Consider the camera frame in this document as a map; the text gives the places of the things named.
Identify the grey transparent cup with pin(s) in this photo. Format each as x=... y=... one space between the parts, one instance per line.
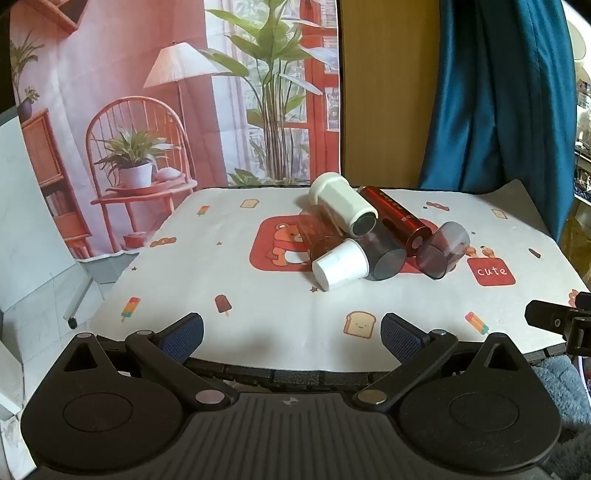
x=384 y=258

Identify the printed white tablecloth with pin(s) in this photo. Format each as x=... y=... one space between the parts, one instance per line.
x=221 y=267

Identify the red metal tumbler cup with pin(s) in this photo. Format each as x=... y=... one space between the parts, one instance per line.
x=398 y=217

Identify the white paper cup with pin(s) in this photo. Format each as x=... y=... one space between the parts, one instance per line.
x=340 y=266

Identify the printed room backdrop cloth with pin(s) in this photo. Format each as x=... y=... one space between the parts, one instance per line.
x=138 y=115

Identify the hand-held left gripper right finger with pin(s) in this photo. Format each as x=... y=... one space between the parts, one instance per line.
x=400 y=333

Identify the grey fluffy cloth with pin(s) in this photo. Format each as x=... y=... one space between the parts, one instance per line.
x=561 y=387

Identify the brown transparent cup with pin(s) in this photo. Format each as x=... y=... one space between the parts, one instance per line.
x=317 y=233

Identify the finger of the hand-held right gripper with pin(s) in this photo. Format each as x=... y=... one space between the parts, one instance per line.
x=547 y=318

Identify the white board panel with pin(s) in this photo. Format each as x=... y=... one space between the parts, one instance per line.
x=32 y=221

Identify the white plastic cup hexagonal base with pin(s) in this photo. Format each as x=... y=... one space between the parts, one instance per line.
x=341 y=199

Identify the metal stand leg with wheel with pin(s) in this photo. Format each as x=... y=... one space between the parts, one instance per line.
x=77 y=300

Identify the blue curtain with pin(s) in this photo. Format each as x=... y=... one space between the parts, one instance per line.
x=494 y=101

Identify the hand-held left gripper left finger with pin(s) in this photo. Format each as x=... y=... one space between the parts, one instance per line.
x=183 y=333

